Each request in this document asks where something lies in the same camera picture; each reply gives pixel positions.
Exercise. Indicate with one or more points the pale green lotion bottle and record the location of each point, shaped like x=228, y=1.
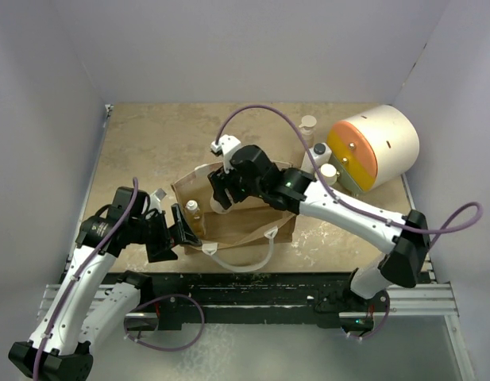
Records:
x=329, y=174

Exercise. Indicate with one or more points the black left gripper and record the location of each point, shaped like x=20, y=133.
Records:
x=162, y=249

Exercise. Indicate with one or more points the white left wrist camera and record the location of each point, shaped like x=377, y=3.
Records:
x=155, y=199

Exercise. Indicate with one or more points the small clear amber bottle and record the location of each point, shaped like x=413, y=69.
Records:
x=195, y=217

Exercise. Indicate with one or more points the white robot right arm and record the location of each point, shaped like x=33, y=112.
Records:
x=400, y=238

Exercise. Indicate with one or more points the brown burlap canvas bag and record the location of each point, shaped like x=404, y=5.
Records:
x=244, y=225

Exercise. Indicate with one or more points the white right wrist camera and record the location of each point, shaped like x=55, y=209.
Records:
x=224, y=148

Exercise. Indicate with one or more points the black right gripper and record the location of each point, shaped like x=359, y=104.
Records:
x=217, y=178

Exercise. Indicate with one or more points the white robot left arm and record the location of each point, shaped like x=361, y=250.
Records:
x=62, y=347

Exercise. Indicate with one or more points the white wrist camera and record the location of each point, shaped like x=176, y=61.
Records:
x=155, y=199
x=224, y=148

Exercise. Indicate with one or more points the cream lidded jar bottle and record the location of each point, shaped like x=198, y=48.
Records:
x=217, y=207

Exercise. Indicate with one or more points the aluminium extrusion frame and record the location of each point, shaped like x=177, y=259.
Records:
x=423, y=300

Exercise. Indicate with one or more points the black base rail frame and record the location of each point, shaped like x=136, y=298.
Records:
x=303, y=298

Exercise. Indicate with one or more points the white cylinder orange yellow end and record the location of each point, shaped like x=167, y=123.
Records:
x=372, y=148

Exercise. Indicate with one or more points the white rectangular bottle grey cap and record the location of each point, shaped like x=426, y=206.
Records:
x=320, y=153

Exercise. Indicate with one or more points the beige pump dispenser bottle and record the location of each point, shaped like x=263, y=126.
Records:
x=306, y=127

